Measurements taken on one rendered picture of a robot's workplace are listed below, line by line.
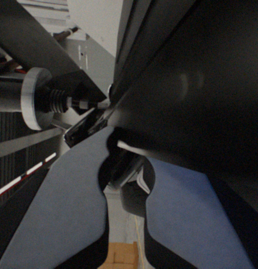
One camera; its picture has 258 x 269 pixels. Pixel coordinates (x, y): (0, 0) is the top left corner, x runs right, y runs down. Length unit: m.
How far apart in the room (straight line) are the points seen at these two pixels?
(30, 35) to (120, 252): 8.04
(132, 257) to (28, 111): 8.17
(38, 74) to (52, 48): 0.16
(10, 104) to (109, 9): 0.37
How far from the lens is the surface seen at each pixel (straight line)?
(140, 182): 0.31
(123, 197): 0.48
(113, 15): 0.54
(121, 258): 8.36
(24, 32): 0.37
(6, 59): 0.41
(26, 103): 0.22
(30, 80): 0.22
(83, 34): 0.81
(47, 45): 0.38
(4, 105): 0.25
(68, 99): 0.24
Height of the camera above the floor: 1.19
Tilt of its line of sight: 4 degrees down
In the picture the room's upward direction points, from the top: 85 degrees counter-clockwise
